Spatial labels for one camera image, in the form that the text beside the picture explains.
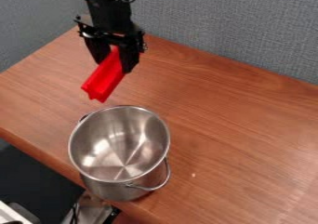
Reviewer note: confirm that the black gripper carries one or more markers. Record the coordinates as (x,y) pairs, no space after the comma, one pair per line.
(108,27)

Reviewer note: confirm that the red plastic block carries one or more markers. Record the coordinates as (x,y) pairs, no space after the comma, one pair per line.
(105,78)

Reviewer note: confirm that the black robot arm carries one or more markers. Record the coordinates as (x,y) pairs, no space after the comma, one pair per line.
(109,27)

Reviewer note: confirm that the stainless steel pot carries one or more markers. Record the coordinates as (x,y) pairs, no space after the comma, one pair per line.
(117,144)

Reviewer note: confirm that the white object at corner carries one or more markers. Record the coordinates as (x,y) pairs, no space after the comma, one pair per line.
(10,215)

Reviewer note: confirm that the metal pot bail handle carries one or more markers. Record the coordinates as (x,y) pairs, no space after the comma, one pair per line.
(154,180)

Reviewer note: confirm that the grey table leg bracket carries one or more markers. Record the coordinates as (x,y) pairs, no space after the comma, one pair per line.
(92,211)

